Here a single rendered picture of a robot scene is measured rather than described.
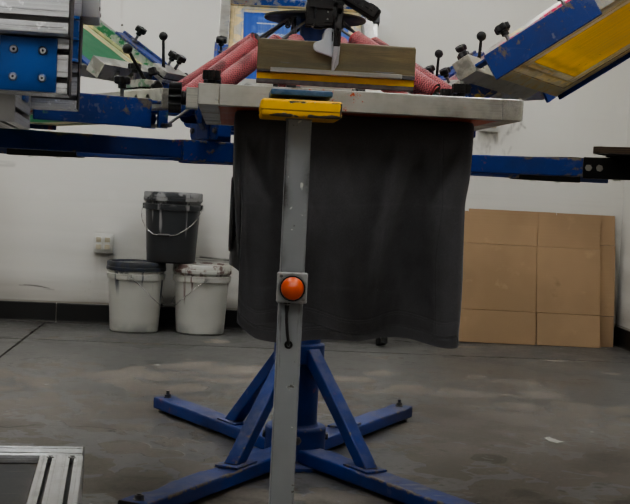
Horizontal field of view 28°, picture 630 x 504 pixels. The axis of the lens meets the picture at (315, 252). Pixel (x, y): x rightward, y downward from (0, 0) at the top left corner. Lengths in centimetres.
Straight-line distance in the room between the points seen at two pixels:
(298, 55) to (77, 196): 427
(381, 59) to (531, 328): 433
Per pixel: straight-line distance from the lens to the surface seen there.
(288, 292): 201
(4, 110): 215
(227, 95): 224
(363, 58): 285
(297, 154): 205
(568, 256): 716
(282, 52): 284
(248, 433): 348
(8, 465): 271
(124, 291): 664
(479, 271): 702
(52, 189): 703
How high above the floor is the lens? 82
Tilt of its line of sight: 3 degrees down
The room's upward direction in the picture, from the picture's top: 3 degrees clockwise
